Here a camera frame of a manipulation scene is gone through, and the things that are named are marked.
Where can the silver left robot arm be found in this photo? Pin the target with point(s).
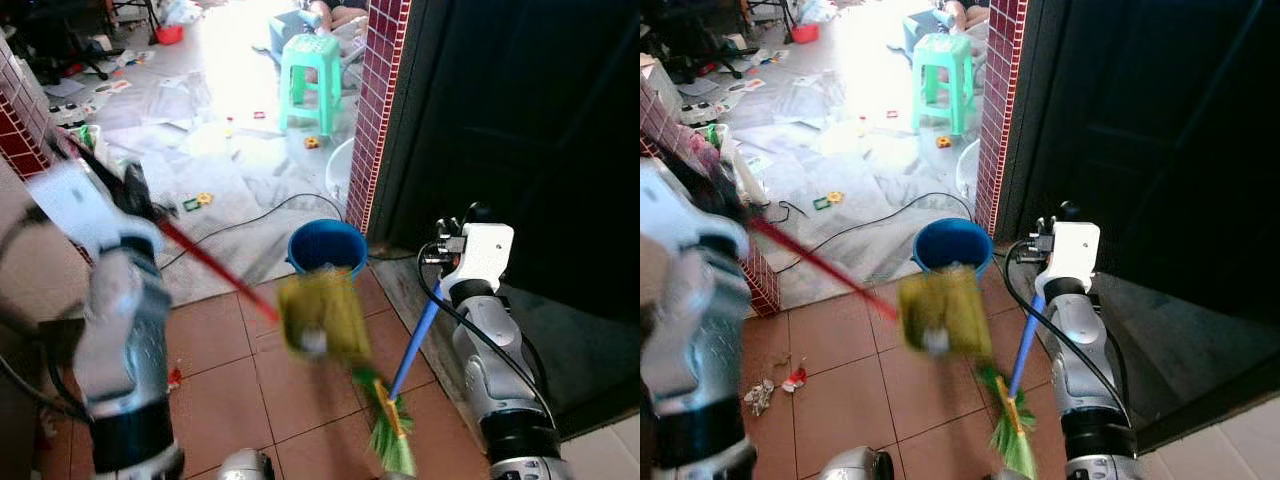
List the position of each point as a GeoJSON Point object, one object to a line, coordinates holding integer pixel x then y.
{"type": "Point", "coordinates": [690, 330]}
{"type": "Point", "coordinates": [125, 330]}

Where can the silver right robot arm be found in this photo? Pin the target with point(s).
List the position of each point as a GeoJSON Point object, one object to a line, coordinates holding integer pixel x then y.
{"type": "Point", "coordinates": [495, 370]}
{"type": "Point", "coordinates": [1085, 370]}

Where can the blue plastic bucket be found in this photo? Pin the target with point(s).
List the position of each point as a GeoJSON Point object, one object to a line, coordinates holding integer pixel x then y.
{"type": "Point", "coordinates": [325, 245]}
{"type": "Point", "coordinates": [950, 242]}

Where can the white basin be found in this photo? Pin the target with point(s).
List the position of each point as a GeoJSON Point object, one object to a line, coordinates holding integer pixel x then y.
{"type": "Point", "coordinates": [342, 170]}
{"type": "Point", "coordinates": [968, 168]}

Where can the black door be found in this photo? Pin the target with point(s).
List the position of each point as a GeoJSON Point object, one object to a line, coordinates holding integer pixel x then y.
{"type": "Point", "coordinates": [520, 140]}
{"type": "Point", "coordinates": [1160, 130]}

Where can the red tiled pillar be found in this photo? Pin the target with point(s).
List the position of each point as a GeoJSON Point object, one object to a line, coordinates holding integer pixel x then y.
{"type": "Point", "coordinates": [1002, 110]}
{"type": "Point", "coordinates": [378, 110]}

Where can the red plastic basin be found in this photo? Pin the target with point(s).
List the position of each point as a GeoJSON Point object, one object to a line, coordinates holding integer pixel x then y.
{"type": "Point", "coordinates": [804, 33]}
{"type": "Point", "coordinates": [169, 35]}

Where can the red litter scrap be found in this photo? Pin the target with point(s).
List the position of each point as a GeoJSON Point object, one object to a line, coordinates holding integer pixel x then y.
{"type": "Point", "coordinates": [795, 379]}
{"type": "Point", "coordinates": [175, 378]}

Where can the green plastic stool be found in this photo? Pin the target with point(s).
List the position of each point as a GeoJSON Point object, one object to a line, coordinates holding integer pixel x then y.
{"type": "Point", "coordinates": [942, 62]}
{"type": "Point", "coordinates": [312, 65]}

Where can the white crumpled litter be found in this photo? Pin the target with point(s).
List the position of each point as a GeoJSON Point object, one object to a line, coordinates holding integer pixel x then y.
{"type": "Point", "coordinates": [760, 396]}

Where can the seated person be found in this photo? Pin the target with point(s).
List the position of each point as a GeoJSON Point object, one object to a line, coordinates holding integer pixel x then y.
{"type": "Point", "coordinates": [340, 14]}
{"type": "Point", "coordinates": [968, 14]}

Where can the silver robot leg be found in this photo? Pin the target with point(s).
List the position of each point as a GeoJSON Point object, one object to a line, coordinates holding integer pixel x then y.
{"type": "Point", "coordinates": [247, 466]}
{"type": "Point", "coordinates": [858, 465]}

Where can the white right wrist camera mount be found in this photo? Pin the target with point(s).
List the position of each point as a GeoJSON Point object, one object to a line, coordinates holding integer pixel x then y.
{"type": "Point", "coordinates": [1072, 252]}
{"type": "Point", "coordinates": [485, 255]}

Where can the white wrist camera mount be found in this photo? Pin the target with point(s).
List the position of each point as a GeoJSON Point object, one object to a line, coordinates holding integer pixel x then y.
{"type": "Point", "coordinates": [1072, 252]}
{"type": "Point", "coordinates": [485, 255]}
{"type": "Point", "coordinates": [85, 210]}
{"type": "Point", "coordinates": [680, 205]}

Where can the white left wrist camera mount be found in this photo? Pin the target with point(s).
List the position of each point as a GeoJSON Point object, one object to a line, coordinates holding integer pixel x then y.
{"type": "Point", "coordinates": [85, 210]}
{"type": "Point", "coordinates": [680, 205]}

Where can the low red tiled wall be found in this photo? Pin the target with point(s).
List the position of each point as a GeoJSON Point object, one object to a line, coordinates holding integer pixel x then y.
{"type": "Point", "coordinates": [20, 120]}
{"type": "Point", "coordinates": [765, 280]}

